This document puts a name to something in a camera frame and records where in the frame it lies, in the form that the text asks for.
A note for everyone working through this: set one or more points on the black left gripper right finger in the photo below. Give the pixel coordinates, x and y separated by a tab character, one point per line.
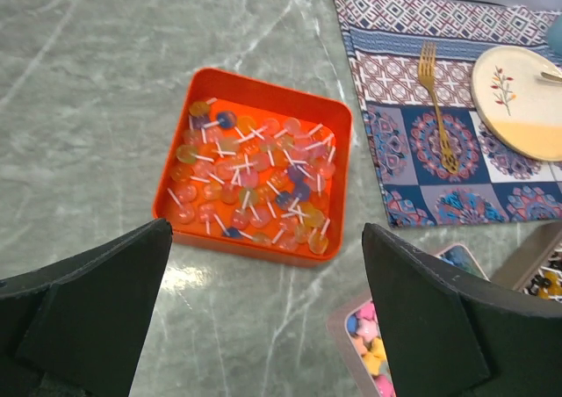
450	333

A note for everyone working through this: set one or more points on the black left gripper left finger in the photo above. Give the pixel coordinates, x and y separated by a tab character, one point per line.
84	319

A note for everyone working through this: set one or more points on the tin of star candies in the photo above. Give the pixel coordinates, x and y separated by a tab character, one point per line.
354	326

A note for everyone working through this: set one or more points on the patterned cloth placemat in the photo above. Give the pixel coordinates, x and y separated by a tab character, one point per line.
437	162

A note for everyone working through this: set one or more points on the orange plastic tray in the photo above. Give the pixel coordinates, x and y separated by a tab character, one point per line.
258	170

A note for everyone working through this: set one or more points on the cream and orange plate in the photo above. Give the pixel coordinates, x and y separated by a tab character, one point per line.
516	104

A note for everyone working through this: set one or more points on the gold spoon on plate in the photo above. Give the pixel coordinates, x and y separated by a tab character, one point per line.
551	77

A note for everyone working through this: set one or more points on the gold fork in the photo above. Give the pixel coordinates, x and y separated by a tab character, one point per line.
426	77

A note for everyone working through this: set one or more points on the light blue mug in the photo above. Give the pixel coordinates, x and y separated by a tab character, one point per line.
554	35

